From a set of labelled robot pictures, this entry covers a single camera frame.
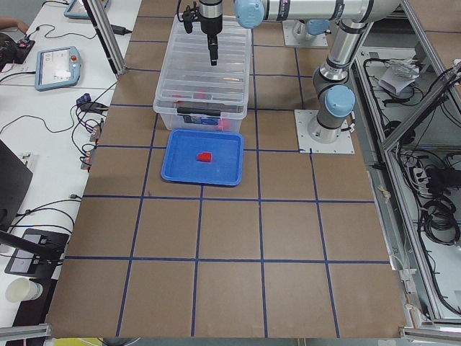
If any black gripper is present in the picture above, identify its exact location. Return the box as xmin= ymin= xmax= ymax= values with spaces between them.
xmin=182 ymin=0 xmax=222 ymax=66

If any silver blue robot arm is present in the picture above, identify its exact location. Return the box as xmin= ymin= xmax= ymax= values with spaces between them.
xmin=233 ymin=0 xmax=398 ymax=144
xmin=236 ymin=19 xmax=329 ymax=74

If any clear plastic storage box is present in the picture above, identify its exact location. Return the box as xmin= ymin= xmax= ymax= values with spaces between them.
xmin=153 ymin=16 xmax=253 ymax=133

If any blue plastic tray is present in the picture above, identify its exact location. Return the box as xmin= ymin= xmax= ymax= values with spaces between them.
xmin=161 ymin=129 xmax=244 ymax=187

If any black power adapter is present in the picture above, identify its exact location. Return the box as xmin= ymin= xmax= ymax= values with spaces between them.
xmin=111 ymin=25 xmax=132 ymax=35

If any teach pendant tablet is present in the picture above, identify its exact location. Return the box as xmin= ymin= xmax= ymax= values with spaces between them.
xmin=63 ymin=0 xmax=89 ymax=19
xmin=35 ymin=46 xmax=81 ymax=92

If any black laptop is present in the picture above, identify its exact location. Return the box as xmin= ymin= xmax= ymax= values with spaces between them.
xmin=0 ymin=141 xmax=33 ymax=231

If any white paper cup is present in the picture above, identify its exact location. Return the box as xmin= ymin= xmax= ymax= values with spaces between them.
xmin=5 ymin=278 xmax=43 ymax=303

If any black box latch handle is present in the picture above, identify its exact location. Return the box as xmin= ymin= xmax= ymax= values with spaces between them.
xmin=176 ymin=107 xmax=221 ymax=117

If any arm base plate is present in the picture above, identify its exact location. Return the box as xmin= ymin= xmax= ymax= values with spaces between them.
xmin=294 ymin=110 xmax=355 ymax=155
xmin=282 ymin=19 xmax=329 ymax=49

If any aluminium frame post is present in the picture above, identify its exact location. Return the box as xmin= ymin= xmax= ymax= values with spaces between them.
xmin=82 ymin=0 xmax=127 ymax=76

